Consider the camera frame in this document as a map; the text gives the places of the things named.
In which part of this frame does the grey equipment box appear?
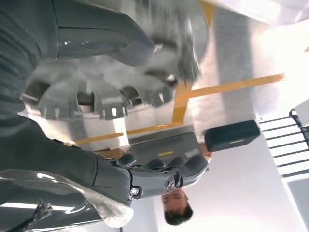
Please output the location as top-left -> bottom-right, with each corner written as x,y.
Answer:
129,131 -> 207,167

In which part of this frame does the person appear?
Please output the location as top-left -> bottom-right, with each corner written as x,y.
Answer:
161,188 -> 194,226

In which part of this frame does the black rectangular box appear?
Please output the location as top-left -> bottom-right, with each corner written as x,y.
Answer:
204,120 -> 261,153

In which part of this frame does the white slatted ceiling grille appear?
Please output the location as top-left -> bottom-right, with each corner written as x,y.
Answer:
257,109 -> 309,184

